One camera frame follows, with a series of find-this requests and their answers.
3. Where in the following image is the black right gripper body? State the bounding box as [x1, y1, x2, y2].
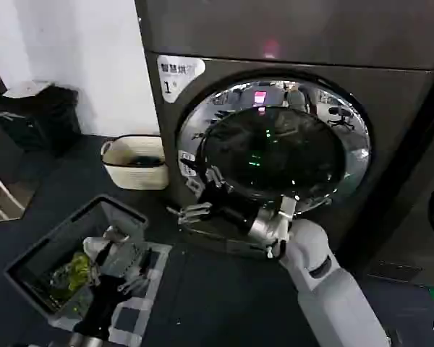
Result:
[197, 179, 262, 233]

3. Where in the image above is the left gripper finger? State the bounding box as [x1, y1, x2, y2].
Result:
[93, 244, 115, 278]
[116, 275, 158, 296]

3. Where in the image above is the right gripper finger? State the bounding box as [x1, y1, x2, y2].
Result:
[179, 157, 234, 195]
[166, 202, 218, 226]

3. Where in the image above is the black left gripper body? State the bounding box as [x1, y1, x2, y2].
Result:
[75, 273, 132, 333]

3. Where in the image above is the white garment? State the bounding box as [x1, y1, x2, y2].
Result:
[81, 226, 132, 278]

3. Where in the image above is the checked grey white cloth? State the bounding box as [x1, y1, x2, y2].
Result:
[106, 241, 173, 347]

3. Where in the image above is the small white door sticker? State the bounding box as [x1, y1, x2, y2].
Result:
[178, 149, 200, 179]

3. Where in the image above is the green garment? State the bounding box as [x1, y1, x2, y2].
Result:
[50, 251, 93, 301]

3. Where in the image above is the grey plastic laundry basket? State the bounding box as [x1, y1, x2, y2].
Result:
[4, 194, 173, 324]

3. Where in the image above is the white laundry basket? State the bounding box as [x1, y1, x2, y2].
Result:
[101, 134, 171, 191]

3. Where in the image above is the white label sticker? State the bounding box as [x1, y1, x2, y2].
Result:
[156, 54, 207, 105]

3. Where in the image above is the round glass dryer door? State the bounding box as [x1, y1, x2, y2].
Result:
[176, 69, 373, 218]

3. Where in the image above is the black waste bin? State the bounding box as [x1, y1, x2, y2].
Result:
[0, 83, 82, 153]

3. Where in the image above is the grey dryer with label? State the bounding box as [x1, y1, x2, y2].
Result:
[134, 0, 434, 262]

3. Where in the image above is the grey dryer without label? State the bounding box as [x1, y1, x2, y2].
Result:
[361, 70, 434, 288]

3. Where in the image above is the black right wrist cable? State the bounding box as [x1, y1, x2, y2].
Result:
[265, 236, 294, 262]

